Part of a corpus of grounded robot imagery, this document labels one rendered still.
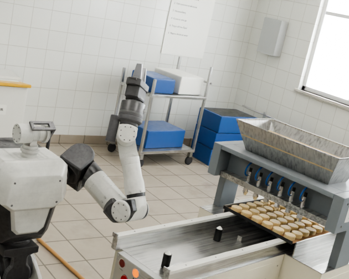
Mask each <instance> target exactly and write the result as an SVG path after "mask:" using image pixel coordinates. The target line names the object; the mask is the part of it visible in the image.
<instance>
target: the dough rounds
mask: <svg viewBox="0 0 349 279"><path fill-rule="evenodd" d="M274 204H275V202H273V201H271V200H269V202H268V204H267V205H264V203H263V200H261V201H260V202H259V201H254V202H253V203H251V202H247V204H239V205H232V207H229V208H230V209H232V210H234V211H236V212H237V213H239V214H241V215H243V216H245V217H247V218H249V219H251V220H252V221H254V222H256V223H258V224H260V225H262V226H264V227H266V228H268V229H270V230H271V231H273V232H275V233H277V234H279V235H281V236H283V237H285V238H287V239H289V240H291V241H292V242H293V243H296V242H298V241H302V240H306V239H309V238H312V237H316V236H320V235H323V234H327V233H330V232H328V231H326V230H325V229H324V228H325V227H324V226H322V225H320V224H318V223H316V222H314V221H312V220H310V219H308V218H306V217H304V216H302V219H301V221H300V222H298V221H296V217H297V213H296V212H294V211H292V210H291V213H290V215H289V216H286V215H285V210H286V208H285V207H283V206H281V205H280V208H279V209H278V210H277V211H276V210H274Z"/></svg>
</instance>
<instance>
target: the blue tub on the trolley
mask: <svg viewBox="0 0 349 279"><path fill-rule="evenodd" d="M154 79H156V80H157V82H156V87H155V93H158V94H173V91H174V87H175V82H176V81H175V80H174V79H171V78H170V77H167V76H164V75H162V74H159V73H157V72H154V71H146V82H145V83H146V84H147V86H148V87H149V90H148V91H149V92H151V89H152V84H153V80H154Z"/></svg>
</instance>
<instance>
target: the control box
mask: <svg viewBox="0 0 349 279"><path fill-rule="evenodd" d="M121 259H123V260H124V262H125V266H124V267H121V266H120V264H119V261H120V260H121ZM134 269H136V270H137V271H138V277H134V276H133V273H132V272H133V270H134ZM123 275H125V276H126V278H127V279H162V278H161V277H160V276H159V275H157V274H155V273H154V272H153V271H151V270H150V269H149V268H147V267H146V266H144V265H143V264H142V263H140V262H138V261H137V260H136V259H134V258H133V257H132V256H130V255H129V254H127V253H126V252H124V251H121V252H118V253H117V258H116V264H115V269H114V274H113V278H112V279H121V276H123Z"/></svg>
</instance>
